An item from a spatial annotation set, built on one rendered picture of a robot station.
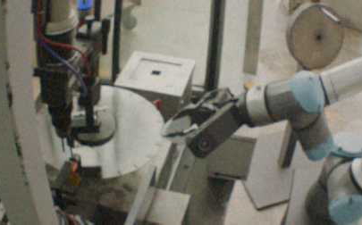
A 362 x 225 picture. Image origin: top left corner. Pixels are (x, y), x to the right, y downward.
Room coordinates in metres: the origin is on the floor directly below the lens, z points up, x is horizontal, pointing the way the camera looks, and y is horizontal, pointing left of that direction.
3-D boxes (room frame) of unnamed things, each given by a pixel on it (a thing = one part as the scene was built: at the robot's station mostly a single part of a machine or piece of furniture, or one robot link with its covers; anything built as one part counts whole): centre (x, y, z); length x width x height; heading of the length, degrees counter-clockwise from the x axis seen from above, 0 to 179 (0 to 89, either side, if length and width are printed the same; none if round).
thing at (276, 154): (1.85, -0.53, 0.50); 0.50 x 0.50 x 1.00; 20
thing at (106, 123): (0.90, 0.19, 0.96); 0.11 x 0.11 x 0.03
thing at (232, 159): (1.11, -0.16, 0.82); 0.28 x 0.11 x 0.15; 169
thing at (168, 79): (1.21, 0.07, 0.82); 0.18 x 0.18 x 0.15; 79
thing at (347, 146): (0.87, -0.43, 0.91); 0.13 x 0.12 x 0.14; 177
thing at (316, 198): (0.88, -0.43, 0.80); 0.15 x 0.15 x 0.10
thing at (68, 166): (0.70, 0.23, 0.95); 0.10 x 0.03 x 0.07; 169
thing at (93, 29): (0.82, 0.18, 1.17); 0.06 x 0.05 x 0.20; 160
